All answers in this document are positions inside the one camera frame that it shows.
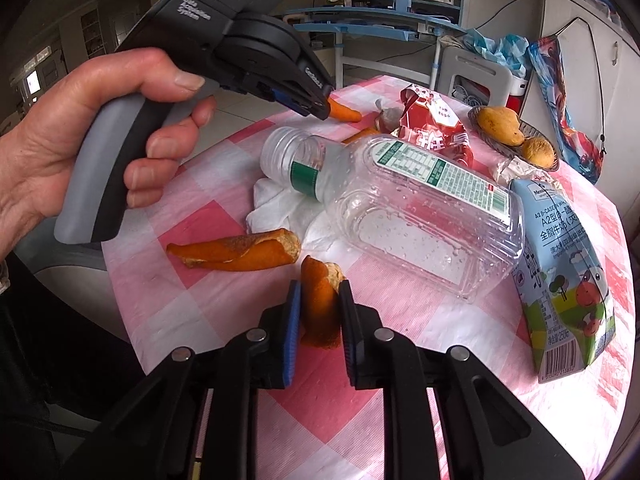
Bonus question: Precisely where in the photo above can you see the small clear plastic bag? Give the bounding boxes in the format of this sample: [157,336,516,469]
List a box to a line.
[375,99,406,133]

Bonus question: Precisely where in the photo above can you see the grey fruit dish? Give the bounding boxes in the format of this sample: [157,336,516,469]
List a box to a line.
[467,105,552,172]

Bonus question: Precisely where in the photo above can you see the colourful drawstring bag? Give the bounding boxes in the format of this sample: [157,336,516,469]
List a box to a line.
[527,35,609,186]

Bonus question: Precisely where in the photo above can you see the red snack bag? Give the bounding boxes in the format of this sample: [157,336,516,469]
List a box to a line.
[397,84,475,168]

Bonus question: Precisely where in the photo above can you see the white storage stool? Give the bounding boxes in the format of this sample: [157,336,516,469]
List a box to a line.
[440,45,531,111]

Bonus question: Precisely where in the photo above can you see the long orange peel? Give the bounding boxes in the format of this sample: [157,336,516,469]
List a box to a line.
[166,228,302,271]

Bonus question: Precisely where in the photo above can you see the short orange peel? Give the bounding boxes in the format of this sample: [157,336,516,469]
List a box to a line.
[300,255,347,348]

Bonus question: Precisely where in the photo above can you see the white cabinet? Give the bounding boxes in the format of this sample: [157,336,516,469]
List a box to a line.
[520,0,632,211]

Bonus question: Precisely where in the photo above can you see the white tissue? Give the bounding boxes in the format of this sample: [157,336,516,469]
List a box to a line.
[245,177,351,256]

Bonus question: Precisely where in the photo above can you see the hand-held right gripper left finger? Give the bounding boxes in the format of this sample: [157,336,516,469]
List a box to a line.
[57,280,303,480]

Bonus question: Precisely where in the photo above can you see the grey plastic chair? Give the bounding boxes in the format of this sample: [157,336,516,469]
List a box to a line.
[15,220,128,343]

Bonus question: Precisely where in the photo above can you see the small orange peel piece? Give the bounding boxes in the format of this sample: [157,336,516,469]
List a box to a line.
[327,97,362,123]
[342,127,383,145]

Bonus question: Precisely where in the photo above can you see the person's black pants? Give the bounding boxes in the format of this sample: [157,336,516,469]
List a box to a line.
[0,250,148,480]

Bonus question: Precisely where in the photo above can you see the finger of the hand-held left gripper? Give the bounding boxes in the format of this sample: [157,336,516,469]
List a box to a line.
[265,84,312,117]
[298,51,334,122]

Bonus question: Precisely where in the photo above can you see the clear plastic bottle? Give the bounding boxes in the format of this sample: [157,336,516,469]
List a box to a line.
[260,126,525,303]

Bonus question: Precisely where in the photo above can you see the person's left hand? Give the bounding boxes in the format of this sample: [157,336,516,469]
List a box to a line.
[0,47,219,267]

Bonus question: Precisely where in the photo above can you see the blue study desk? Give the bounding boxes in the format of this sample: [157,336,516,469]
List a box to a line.
[282,0,472,92]

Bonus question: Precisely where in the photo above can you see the blue plastic bags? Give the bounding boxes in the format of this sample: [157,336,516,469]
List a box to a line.
[462,30,534,79]

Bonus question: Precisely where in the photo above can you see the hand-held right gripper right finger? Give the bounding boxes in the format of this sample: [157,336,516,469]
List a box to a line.
[339,280,586,480]

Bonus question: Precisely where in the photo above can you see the blue milk carton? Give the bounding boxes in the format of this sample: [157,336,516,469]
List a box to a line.
[510,175,616,385]

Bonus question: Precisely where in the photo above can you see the small yellow mango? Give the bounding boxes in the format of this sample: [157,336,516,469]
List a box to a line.
[521,137,556,169]

